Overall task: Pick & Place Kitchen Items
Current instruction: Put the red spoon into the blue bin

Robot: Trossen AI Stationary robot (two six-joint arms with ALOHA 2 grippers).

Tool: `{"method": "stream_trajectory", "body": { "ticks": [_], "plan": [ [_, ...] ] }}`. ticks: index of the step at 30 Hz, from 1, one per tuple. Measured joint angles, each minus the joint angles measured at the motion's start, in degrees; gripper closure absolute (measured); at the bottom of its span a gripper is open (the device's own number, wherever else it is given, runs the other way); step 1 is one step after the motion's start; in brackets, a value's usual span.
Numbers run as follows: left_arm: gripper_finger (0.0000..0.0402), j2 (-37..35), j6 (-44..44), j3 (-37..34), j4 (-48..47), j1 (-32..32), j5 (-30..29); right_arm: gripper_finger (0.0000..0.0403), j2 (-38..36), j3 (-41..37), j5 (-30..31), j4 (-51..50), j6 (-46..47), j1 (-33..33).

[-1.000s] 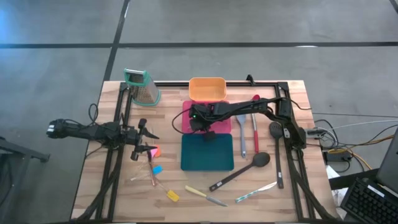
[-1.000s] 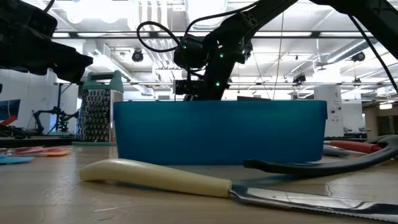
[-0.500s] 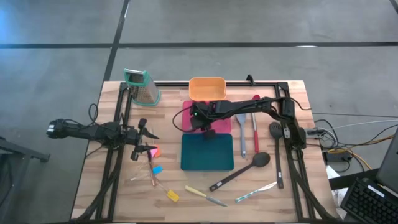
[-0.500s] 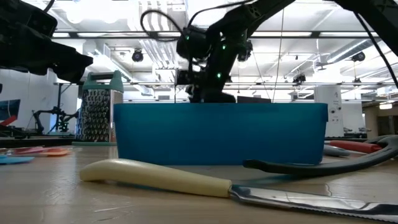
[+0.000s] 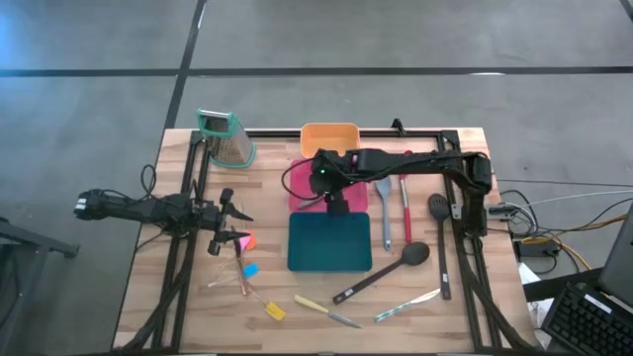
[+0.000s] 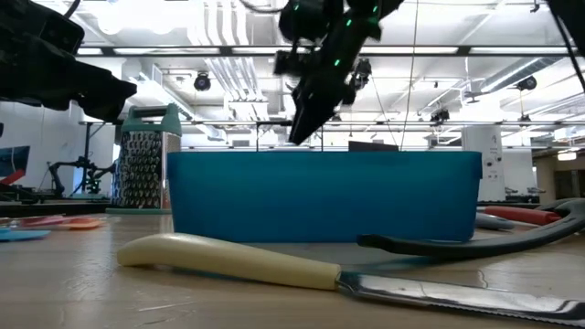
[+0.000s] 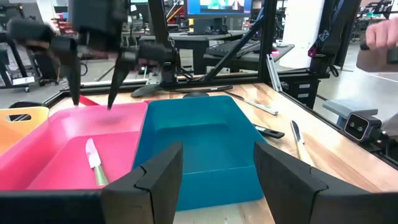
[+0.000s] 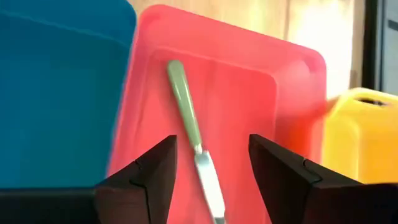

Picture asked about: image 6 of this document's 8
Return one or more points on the dark rounded mound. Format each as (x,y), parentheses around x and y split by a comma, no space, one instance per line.
(548,203)

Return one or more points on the teal plastic bin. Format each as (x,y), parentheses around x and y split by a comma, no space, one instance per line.
(320,196)

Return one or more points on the black upright pole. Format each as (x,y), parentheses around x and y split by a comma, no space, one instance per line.
(87,146)

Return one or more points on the red background object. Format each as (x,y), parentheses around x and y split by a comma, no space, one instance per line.
(13,177)

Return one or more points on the black background screen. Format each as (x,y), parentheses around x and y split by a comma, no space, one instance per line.
(372,146)

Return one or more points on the grey background crossbar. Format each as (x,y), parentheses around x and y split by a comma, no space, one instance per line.
(219,123)

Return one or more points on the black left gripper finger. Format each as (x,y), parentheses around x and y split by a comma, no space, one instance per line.
(105,93)

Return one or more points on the black ceiling dome fixture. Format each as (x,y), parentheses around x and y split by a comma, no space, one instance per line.
(527,83)
(202,82)

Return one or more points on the dark background workbench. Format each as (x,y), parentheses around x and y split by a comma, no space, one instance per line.
(516,199)

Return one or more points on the black overhead light beam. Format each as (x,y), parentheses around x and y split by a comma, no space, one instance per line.
(464,50)

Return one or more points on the lit rectangular lamp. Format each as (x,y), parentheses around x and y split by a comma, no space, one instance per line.
(566,156)

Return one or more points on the black ceiling spotlight cluster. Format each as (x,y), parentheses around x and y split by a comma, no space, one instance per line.
(364,68)
(439,115)

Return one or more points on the blue mini spatula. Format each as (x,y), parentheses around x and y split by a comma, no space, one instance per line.
(23,235)

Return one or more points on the blue wall screen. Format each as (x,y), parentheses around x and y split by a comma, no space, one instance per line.
(13,160)

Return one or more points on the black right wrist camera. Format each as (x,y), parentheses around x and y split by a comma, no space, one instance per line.
(292,64)

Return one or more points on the black background robot arm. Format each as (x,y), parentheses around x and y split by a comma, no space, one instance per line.
(93,176)

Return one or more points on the dark background table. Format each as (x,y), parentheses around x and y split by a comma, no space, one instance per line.
(45,208)

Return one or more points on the black slotted turner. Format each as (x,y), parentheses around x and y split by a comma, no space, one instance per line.
(457,249)

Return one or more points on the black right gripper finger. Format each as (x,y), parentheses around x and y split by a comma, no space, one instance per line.
(311,116)

